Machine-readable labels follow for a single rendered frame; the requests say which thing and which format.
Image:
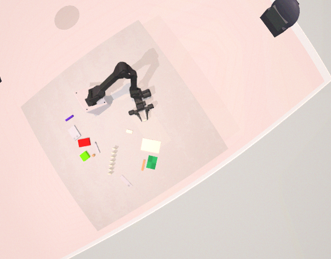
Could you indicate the green flat rectangular block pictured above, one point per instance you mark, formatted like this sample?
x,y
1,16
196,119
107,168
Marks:
x,y
151,162

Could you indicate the bright green block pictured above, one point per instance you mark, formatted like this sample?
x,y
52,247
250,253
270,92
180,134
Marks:
x,y
85,156

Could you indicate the red rectangular block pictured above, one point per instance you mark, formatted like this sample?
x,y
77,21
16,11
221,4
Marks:
x,y
84,142

